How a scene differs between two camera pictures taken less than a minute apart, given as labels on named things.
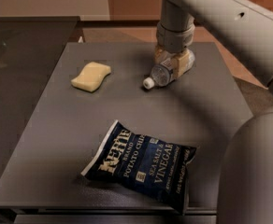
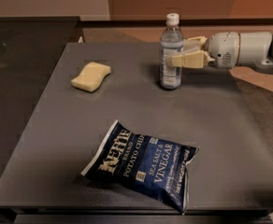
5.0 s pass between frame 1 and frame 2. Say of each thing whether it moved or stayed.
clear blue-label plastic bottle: moved
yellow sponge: stayed
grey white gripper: moved
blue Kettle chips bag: stayed
